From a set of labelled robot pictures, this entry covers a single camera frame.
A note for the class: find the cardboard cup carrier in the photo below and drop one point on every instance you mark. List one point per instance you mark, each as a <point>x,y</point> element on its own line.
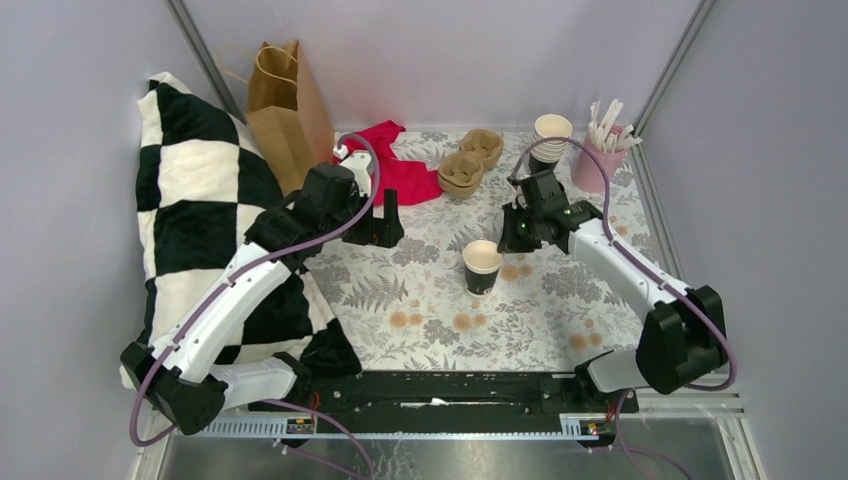
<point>461,173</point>

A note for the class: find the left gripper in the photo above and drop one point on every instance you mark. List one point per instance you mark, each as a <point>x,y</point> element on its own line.
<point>384,232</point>

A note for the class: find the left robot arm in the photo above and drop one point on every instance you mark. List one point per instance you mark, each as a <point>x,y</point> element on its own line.
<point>177,373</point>

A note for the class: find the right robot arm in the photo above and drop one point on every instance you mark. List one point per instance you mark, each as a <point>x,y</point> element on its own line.
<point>682,336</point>

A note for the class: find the red cloth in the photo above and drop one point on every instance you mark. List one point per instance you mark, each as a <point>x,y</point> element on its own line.
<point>412,180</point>

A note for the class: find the black paper coffee cup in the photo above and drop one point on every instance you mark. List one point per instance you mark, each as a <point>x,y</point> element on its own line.
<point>482,262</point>

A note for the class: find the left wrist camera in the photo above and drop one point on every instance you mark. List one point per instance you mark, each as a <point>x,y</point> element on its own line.
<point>360,163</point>

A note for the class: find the brown paper bag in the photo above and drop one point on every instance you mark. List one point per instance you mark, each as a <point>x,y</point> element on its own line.
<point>285,111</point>

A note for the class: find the stack of paper cups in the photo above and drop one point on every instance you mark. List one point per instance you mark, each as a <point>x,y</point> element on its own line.
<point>549,145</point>

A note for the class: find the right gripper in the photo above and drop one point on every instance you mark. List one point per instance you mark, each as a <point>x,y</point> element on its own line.
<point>509,243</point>

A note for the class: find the pink straw holder cup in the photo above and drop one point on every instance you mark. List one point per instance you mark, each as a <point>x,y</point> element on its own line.
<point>586,175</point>

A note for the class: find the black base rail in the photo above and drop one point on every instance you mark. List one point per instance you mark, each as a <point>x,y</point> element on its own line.
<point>488,404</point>

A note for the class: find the black white checkered pillow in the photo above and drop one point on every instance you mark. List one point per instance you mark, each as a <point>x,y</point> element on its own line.
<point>201,183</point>

